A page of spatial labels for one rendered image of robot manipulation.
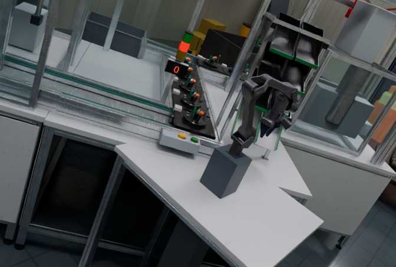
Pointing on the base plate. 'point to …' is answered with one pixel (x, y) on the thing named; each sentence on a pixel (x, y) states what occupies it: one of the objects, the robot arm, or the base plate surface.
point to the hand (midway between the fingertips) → (267, 130)
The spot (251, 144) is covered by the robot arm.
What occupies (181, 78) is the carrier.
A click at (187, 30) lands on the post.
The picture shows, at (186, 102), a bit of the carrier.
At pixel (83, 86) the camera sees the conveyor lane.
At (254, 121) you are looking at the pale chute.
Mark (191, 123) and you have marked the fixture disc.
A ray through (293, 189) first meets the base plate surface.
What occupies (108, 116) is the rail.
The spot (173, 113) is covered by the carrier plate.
